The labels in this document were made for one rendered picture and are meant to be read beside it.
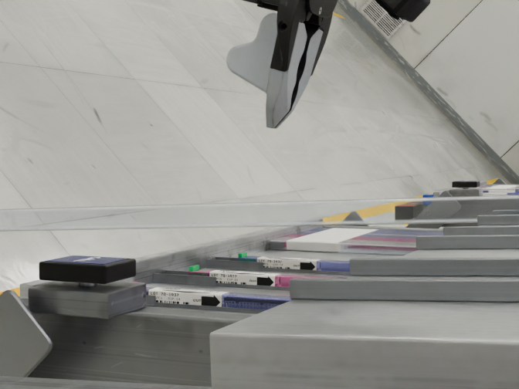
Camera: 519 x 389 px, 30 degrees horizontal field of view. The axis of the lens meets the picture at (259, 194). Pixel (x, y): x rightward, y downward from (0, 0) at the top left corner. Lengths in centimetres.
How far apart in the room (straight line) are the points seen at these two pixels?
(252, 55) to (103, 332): 27
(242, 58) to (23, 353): 31
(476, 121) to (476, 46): 71
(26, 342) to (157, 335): 8
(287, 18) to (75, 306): 29
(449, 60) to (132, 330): 898
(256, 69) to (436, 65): 879
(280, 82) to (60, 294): 27
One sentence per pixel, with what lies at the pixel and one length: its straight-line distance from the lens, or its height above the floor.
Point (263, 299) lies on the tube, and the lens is 70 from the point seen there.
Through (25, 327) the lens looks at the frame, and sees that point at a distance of 63.
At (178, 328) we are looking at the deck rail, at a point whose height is 81.
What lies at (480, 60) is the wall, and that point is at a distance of 951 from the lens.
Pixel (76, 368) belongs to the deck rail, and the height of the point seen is 73.
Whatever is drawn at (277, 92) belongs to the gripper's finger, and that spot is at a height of 92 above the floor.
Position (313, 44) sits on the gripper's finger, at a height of 96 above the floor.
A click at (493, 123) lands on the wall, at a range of 946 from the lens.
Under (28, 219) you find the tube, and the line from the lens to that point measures 51.
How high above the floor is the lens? 109
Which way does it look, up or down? 17 degrees down
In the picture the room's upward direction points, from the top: 44 degrees clockwise
